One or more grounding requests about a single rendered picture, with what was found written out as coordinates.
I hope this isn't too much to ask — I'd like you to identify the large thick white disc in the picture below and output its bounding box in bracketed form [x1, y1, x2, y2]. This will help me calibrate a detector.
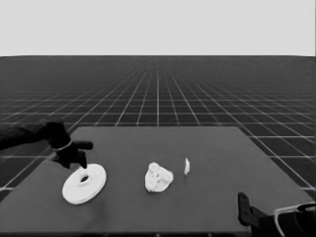
[61, 163, 108, 206]

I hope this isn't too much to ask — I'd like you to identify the small thin white T-shaped piece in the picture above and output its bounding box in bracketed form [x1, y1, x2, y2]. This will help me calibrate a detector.
[184, 157, 192, 177]

